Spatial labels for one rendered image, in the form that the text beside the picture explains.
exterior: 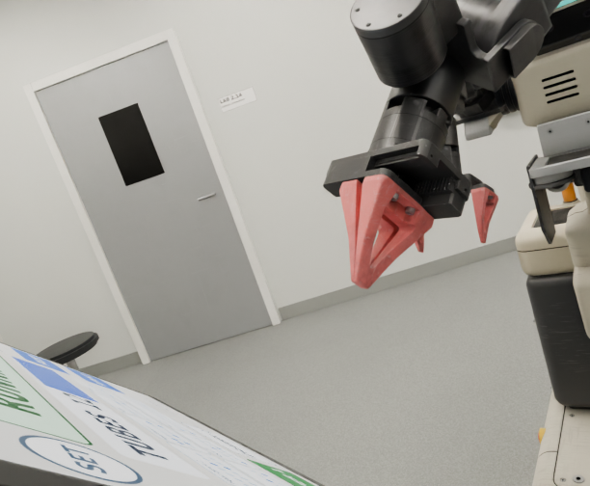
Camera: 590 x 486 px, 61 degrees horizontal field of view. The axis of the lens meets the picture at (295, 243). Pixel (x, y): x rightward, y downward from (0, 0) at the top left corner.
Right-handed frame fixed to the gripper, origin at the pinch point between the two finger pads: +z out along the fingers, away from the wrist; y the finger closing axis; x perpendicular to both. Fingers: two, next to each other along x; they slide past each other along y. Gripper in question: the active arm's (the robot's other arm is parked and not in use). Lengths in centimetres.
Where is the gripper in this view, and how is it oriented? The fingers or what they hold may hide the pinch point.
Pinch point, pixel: (362, 275)
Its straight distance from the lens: 37.7
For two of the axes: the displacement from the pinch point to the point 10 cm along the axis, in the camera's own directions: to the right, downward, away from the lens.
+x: 7.1, 4.7, 5.3
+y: 6.1, -0.3, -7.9
